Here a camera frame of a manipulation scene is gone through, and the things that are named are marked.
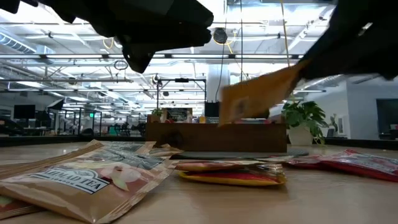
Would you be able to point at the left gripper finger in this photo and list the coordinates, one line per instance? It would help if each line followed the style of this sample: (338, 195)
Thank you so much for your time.
(171, 37)
(171, 14)

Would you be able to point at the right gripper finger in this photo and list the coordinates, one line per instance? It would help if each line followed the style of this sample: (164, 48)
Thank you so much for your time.
(335, 59)

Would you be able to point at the wooden tea organiser box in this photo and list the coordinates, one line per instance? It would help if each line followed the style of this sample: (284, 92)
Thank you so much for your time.
(233, 137)

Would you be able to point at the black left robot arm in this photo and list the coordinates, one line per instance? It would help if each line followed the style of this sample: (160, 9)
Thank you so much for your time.
(9, 4)

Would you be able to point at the strawberry tea packet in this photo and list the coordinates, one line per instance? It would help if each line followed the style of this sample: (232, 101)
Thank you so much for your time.
(311, 164)
(367, 166)

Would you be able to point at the long ceiling light strip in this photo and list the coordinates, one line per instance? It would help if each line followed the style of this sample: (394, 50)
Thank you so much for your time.
(77, 56)

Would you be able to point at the white square pillar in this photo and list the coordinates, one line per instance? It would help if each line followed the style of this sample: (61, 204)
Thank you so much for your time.
(213, 81)

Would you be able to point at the green potted plant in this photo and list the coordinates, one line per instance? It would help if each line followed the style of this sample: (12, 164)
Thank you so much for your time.
(306, 115)

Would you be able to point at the small background plant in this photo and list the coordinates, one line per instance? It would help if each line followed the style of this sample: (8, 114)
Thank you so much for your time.
(158, 111)

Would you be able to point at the black background monitor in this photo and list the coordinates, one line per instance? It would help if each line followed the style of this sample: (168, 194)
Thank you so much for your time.
(24, 111)

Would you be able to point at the grey round woven placemat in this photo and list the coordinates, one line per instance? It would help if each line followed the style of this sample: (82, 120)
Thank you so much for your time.
(236, 154)

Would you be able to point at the black background camera frame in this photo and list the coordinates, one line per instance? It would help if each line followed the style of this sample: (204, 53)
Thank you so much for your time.
(182, 80)

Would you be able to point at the wall picture frame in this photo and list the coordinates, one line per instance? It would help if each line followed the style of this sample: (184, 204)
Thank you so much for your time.
(340, 125)

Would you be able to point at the black aluminium table frame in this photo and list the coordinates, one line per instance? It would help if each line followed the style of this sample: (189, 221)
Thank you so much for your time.
(31, 140)

